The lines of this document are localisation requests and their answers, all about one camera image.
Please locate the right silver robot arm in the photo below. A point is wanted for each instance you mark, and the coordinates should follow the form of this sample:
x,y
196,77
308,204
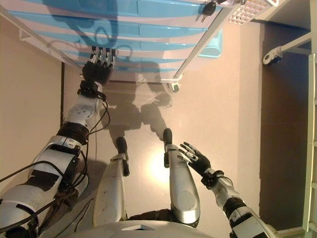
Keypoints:
x,y
225,191

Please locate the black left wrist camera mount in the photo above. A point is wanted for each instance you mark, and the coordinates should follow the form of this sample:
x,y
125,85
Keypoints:
x,y
89,88

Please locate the white perforated basket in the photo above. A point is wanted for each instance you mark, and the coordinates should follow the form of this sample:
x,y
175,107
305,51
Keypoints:
x,y
250,10

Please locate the white metal rail frame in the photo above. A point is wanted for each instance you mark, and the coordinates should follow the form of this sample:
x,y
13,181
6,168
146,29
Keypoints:
x,y
309,148

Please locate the white cabinet caster wheel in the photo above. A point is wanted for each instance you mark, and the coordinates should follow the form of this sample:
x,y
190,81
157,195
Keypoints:
x,y
174,88

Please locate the white cabinet with blue drawers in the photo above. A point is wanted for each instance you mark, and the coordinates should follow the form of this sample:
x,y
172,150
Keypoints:
x,y
161,29

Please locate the silver robot torso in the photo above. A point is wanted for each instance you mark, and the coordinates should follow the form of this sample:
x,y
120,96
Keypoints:
x,y
161,230

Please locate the right silver robot leg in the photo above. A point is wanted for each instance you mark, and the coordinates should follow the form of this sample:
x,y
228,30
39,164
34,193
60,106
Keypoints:
x,y
182,188

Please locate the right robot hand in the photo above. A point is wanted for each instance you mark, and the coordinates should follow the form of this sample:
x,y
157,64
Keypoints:
x,y
200,162

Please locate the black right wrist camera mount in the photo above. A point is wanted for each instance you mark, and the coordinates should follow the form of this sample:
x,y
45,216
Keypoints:
x,y
210,179

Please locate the white trolley leg with caster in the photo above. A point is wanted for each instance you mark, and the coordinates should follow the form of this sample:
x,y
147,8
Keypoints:
x,y
272,55

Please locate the black key bunch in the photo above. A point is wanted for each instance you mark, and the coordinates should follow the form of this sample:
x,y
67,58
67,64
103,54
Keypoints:
x,y
209,8

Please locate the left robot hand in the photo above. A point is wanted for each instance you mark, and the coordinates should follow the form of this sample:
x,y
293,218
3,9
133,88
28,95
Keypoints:
x,y
95,72

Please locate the blue-fronted white drawer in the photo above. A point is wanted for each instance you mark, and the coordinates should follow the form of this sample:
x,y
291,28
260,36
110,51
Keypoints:
x,y
158,45

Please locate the silver robot leg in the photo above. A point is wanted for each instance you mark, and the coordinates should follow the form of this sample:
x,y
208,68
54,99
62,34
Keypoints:
x,y
182,188
109,193

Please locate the left silver robot leg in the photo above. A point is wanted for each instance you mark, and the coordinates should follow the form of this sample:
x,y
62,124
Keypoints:
x,y
109,193

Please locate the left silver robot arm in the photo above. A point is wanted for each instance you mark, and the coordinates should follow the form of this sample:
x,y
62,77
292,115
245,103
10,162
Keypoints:
x,y
81,111

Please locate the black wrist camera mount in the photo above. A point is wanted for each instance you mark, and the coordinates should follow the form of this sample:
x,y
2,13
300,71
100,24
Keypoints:
x,y
210,179
89,88

